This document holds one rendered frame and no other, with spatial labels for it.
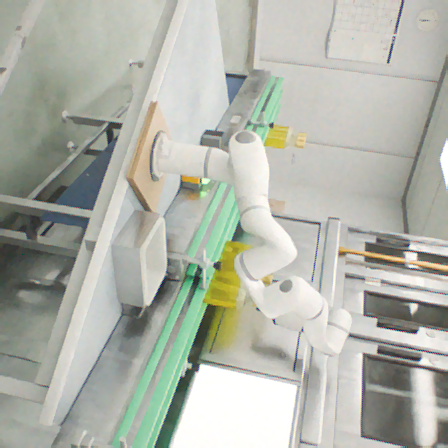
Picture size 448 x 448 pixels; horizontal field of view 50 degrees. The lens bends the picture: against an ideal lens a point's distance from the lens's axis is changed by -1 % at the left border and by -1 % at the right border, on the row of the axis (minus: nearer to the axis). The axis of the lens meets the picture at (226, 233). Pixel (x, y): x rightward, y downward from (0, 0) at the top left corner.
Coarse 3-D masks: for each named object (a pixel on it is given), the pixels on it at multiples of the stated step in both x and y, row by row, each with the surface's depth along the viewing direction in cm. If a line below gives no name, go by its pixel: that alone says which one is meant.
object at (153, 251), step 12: (156, 228) 135; (156, 240) 145; (144, 252) 128; (156, 252) 148; (144, 264) 130; (156, 264) 151; (144, 276) 133; (156, 276) 150; (144, 288) 135; (156, 288) 146; (144, 300) 140
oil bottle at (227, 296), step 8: (208, 288) 161; (216, 288) 161; (224, 288) 161; (232, 288) 161; (240, 288) 162; (208, 296) 160; (216, 296) 160; (224, 296) 159; (232, 296) 159; (240, 296) 159; (216, 304) 162; (224, 304) 161; (232, 304) 160; (240, 304) 159
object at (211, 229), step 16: (272, 80) 285; (272, 96) 266; (256, 112) 248; (256, 128) 234; (224, 192) 188; (208, 208) 178; (224, 208) 179; (208, 224) 171; (224, 224) 171; (208, 240) 163; (192, 256) 156; (208, 256) 157
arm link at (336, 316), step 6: (330, 312) 145; (336, 312) 143; (342, 312) 143; (348, 312) 144; (330, 318) 143; (336, 318) 142; (342, 318) 142; (348, 318) 142; (330, 324) 142; (336, 324) 141; (342, 324) 141; (348, 324) 142; (348, 330) 143
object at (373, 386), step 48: (240, 240) 212; (336, 240) 210; (384, 240) 215; (432, 240) 216; (336, 288) 189; (384, 288) 193; (432, 288) 191; (384, 336) 171; (432, 336) 173; (336, 384) 154; (384, 384) 157; (432, 384) 158; (336, 432) 143; (384, 432) 144; (432, 432) 144
